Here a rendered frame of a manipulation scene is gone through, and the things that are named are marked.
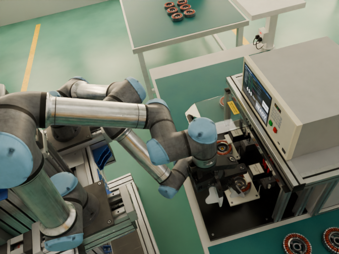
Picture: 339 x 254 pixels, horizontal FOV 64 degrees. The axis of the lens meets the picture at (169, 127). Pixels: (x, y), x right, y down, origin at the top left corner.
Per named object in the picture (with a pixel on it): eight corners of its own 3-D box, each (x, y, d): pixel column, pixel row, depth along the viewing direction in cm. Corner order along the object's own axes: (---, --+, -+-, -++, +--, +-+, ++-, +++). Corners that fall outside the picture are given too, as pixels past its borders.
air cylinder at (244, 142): (244, 151, 152) (245, 145, 148) (239, 141, 157) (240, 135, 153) (253, 149, 152) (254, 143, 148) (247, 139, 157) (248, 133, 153)
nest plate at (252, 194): (230, 206, 132) (230, 205, 131) (219, 180, 142) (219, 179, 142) (260, 198, 133) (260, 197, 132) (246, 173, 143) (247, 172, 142)
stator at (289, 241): (313, 244, 118) (315, 241, 115) (305, 268, 113) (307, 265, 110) (287, 231, 123) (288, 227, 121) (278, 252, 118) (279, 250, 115)
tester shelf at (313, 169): (291, 193, 101) (294, 187, 98) (225, 83, 147) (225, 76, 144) (401, 162, 104) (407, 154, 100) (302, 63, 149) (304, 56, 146)
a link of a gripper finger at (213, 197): (208, 211, 93) (200, 188, 90) (223, 204, 93) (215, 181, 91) (211, 216, 90) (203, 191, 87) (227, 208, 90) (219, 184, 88)
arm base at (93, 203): (66, 235, 106) (54, 225, 99) (62, 202, 116) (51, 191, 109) (103, 219, 109) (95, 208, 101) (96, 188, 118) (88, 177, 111)
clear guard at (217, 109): (198, 147, 129) (197, 139, 125) (184, 113, 146) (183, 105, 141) (263, 129, 131) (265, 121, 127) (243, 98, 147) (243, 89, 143)
